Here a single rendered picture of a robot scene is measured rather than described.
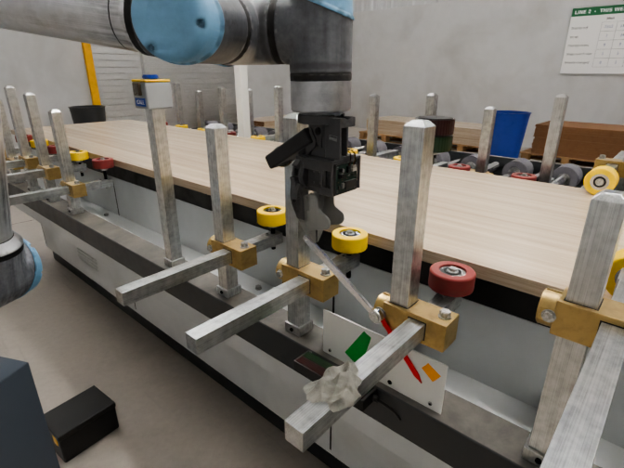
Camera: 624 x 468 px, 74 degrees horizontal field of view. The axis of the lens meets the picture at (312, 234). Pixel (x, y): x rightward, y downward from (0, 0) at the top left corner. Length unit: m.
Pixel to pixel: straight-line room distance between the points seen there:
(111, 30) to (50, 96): 7.99
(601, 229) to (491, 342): 0.43
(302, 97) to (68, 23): 0.30
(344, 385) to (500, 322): 0.45
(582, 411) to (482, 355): 0.53
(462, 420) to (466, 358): 0.23
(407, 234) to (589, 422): 0.35
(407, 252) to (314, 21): 0.36
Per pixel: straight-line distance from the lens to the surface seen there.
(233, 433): 1.72
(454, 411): 0.81
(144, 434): 1.81
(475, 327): 0.95
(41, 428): 1.33
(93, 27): 0.61
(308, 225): 0.68
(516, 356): 0.95
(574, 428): 0.45
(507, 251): 0.93
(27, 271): 1.23
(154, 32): 0.54
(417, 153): 0.64
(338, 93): 0.61
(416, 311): 0.72
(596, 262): 0.60
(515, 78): 8.27
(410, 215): 0.66
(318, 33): 0.61
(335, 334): 0.85
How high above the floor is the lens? 1.24
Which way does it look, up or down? 21 degrees down
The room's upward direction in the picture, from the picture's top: straight up
